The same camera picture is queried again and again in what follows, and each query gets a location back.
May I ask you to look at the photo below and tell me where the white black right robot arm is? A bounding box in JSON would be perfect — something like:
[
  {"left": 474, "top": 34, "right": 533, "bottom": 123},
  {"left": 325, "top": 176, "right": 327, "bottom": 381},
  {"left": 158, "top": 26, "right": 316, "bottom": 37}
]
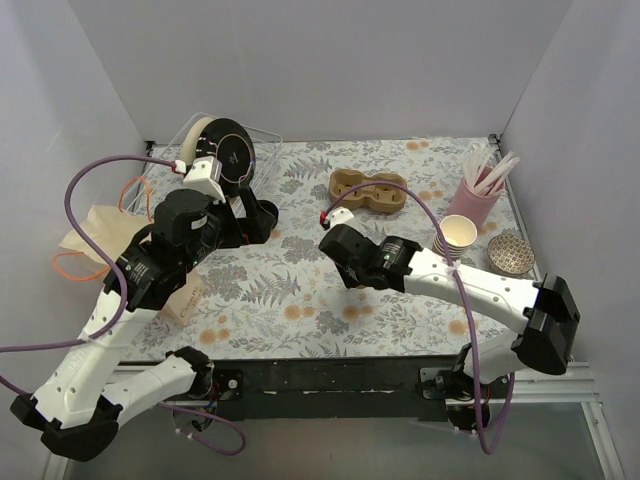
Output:
[{"left": 319, "top": 224, "right": 580, "bottom": 398}]

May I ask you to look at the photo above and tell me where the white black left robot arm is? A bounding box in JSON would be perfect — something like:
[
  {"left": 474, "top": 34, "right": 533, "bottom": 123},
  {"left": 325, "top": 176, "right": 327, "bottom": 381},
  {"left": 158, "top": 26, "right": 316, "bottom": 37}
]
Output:
[{"left": 11, "top": 188, "right": 279, "bottom": 462}]

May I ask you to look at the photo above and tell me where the kraft paper takeout bag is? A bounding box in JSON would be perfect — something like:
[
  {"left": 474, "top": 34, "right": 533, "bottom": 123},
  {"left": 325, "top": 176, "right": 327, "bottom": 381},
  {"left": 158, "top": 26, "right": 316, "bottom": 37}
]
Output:
[{"left": 53, "top": 205, "right": 205, "bottom": 325}]

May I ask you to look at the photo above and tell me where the brown pulp cup carrier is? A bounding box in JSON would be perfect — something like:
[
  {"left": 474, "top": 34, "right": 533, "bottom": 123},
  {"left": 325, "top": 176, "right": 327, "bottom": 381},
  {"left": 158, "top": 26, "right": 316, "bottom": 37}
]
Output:
[{"left": 328, "top": 169, "right": 407, "bottom": 213}]

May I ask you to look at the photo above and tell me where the floral patterned tablecloth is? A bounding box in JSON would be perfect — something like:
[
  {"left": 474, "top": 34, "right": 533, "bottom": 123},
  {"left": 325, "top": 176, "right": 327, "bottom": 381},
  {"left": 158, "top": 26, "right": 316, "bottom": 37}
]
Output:
[{"left": 125, "top": 137, "right": 503, "bottom": 362}]

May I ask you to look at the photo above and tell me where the cream round plate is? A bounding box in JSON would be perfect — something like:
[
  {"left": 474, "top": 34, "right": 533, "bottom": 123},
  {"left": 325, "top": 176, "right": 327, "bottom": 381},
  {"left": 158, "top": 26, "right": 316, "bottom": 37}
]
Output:
[{"left": 180, "top": 116, "right": 213, "bottom": 175}]

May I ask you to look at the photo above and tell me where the stack of paper cups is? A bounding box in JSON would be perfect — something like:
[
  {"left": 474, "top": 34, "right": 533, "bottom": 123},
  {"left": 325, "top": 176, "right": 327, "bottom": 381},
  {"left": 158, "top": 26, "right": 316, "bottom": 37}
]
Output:
[{"left": 432, "top": 215, "right": 478, "bottom": 260}]

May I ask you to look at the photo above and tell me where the pink straw holder cup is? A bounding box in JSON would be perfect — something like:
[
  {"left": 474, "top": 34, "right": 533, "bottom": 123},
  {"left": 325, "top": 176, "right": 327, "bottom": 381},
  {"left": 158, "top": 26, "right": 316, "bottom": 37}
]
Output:
[{"left": 445, "top": 178, "right": 504, "bottom": 229}]

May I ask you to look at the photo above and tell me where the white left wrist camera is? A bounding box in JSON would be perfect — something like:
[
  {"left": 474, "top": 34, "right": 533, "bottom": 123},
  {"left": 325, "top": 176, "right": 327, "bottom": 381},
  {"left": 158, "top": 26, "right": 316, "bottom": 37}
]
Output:
[{"left": 183, "top": 156, "right": 226, "bottom": 203}]

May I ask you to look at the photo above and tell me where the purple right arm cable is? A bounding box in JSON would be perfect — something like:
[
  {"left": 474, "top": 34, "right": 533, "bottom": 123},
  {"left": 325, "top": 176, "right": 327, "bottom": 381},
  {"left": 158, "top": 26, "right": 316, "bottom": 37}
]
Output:
[{"left": 327, "top": 185, "right": 516, "bottom": 455}]

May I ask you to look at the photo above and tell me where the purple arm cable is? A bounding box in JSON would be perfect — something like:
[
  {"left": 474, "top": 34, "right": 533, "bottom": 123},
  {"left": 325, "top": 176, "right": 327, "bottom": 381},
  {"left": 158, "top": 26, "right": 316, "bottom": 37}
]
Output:
[
  {"left": 0, "top": 153, "right": 249, "bottom": 456},
  {"left": 327, "top": 185, "right": 516, "bottom": 455}
]

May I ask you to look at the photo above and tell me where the black table front rail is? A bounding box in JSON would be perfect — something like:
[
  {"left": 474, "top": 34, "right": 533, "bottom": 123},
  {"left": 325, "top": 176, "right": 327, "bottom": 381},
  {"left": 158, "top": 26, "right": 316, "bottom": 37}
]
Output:
[{"left": 154, "top": 355, "right": 511, "bottom": 424}]

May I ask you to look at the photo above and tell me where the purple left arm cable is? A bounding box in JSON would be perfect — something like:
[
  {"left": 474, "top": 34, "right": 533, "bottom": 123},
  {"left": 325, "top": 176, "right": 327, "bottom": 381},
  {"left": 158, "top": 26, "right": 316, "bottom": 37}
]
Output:
[{"left": 0, "top": 153, "right": 249, "bottom": 456}]

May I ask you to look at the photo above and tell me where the aluminium frame rail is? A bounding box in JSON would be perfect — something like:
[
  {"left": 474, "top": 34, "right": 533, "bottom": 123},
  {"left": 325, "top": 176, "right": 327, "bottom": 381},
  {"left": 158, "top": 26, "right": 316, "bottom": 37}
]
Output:
[{"left": 44, "top": 363, "right": 624, "bottom": 479}]

